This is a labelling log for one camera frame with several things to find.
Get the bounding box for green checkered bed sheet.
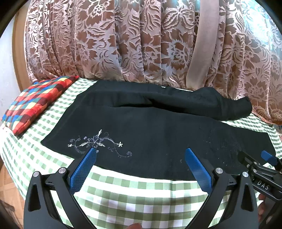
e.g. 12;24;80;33
1;79;281;228

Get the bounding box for brown floral curtain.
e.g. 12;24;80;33
25;1;281;125

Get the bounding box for person's right hand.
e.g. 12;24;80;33
258;194;266;222

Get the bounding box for black embroidered pants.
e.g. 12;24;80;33
42;81;276;181

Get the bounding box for colourful checkered pillow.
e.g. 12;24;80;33
1;76;79;135

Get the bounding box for wooden door frame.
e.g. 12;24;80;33
12;5;30;92

